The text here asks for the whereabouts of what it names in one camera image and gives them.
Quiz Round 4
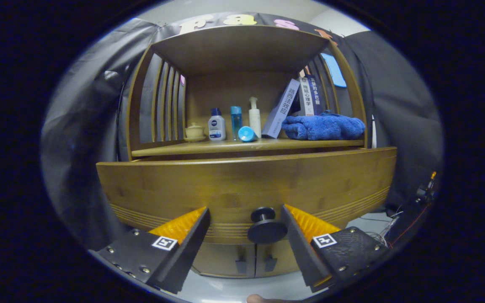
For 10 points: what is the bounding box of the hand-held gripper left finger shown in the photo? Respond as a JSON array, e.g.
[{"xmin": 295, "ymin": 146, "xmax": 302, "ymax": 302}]
[{"xmin": 89, "ymin": 206, "xmax": 211, "ymax": 295}]

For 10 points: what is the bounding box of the wooden drawer with black knob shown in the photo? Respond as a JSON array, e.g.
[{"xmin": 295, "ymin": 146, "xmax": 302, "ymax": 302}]
[{"xmin": 96, "ymin": 146, "xmax": 397, "ymax": 245}]

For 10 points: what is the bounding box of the tangle of thin cables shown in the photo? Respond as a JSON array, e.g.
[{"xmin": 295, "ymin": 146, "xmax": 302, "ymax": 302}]
[{"xmin": 369, "ymin": 210, "xmax": 403, "ymax": 249}]

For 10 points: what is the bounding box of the wooden cabinet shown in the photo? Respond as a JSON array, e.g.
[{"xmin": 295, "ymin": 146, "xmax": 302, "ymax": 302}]
[{"xmin": 125, "ymin": 24, "xmax": 368, "ymax": 279}]

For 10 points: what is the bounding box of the light blue cosmetic tube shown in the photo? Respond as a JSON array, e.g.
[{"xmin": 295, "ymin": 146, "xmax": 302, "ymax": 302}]
[{"xmin": 238, "ymin": 126, "xmax": 259, "ymax": 143}]

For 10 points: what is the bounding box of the white spine book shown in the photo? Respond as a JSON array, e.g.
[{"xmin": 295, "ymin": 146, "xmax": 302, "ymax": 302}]
[{"xmin": 298, "ymin": 76, "xmax": 315, "ymax": 117}]

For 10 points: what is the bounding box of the wooden countertop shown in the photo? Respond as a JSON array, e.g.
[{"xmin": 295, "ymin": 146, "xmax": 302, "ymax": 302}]
[{"xmin": 131, "ymin": 138, "xmax": 366, "ymax": 158}]

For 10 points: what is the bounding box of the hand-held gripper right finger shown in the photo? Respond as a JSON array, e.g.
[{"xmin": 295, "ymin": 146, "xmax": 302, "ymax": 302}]
[{"xmin": 280, "ymin": 204, "xmax": 390, "ymax": 294}]

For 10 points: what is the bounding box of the wooden cabinet door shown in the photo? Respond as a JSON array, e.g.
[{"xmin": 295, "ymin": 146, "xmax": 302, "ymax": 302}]
[
  {"xmin": 192, "ymin": 243, "xmax": 255, "ymax": 278},
  {"xmin": 256, "ymin": 241, "xmax": 302, "ymax": 277}
]

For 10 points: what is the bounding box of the dark blue book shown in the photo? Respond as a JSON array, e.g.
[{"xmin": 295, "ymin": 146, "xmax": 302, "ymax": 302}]
[{"xmin": 310, "ymin": 74, "xmax": 323, "ymax": 115}]

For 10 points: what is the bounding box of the blue towel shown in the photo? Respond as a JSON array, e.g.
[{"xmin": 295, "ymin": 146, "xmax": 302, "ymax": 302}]
[{"xmin": 282, "ymin": 110, "xmax": 366, "ymax": 141}]

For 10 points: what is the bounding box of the cream lidded teacup with saucer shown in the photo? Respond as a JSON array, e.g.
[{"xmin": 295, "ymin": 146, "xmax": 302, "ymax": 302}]
[{"xmin": 184, "ymin": 122, "xmax": 206, "ymax": 143}]

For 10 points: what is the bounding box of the white bottle with blue cap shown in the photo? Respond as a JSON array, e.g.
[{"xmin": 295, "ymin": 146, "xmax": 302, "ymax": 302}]
[{"xmin": 208, "ymin": 108, "xmax": 227, "ymax": 141}]

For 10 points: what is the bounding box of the white pump bottle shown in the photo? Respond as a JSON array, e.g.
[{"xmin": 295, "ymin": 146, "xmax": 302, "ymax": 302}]
[{"xmin": 249, "ymin": 97, "xmax": 262, "ymax": 138}]

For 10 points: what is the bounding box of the clear blue bottle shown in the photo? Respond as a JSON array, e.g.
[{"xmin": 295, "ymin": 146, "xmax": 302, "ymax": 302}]
[{"xmin": 231, "ymin": 106, "xmax": 243, "ymax": 141}]

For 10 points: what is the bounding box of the light grey book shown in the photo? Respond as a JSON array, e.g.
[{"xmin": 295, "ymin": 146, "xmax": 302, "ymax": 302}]
[{"xmin": 261, "ymin": 79, "xmax": 301, "ymax": 139}]

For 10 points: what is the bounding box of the red cable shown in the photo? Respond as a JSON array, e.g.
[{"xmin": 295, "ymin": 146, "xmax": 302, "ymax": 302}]
[{"xmin": 390, "ymin": 204, "xmax": 430, "ymax": 242}]

